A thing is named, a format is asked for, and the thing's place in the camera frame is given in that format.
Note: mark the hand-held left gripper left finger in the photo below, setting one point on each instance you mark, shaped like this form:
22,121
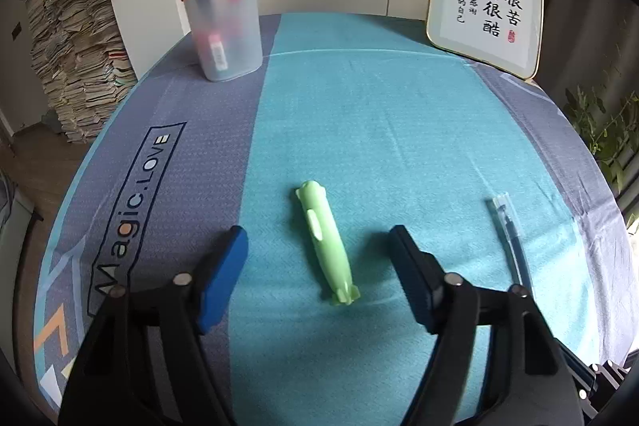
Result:
222,276

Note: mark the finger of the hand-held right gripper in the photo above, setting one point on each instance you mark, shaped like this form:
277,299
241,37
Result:
606,381

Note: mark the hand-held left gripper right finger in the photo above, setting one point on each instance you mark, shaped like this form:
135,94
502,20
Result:
414,276

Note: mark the green dolphin-shaped highlighter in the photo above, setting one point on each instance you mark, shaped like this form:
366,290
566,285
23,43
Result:
324,241

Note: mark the clear blue pen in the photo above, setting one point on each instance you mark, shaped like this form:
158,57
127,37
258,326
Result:
514,241

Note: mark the frosted plastic pen holder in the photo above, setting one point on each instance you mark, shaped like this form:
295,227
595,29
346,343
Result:
234,31

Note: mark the blue grey printed tablecloth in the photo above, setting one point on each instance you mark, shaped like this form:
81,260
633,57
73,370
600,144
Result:
379,131

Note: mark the green potted plant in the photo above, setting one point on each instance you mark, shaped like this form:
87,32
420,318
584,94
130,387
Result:
604,131

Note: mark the tall stack of paper books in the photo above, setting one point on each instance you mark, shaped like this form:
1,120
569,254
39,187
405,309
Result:
75,46

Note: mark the black wall switch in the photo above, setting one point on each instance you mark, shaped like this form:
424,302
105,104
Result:
16,30

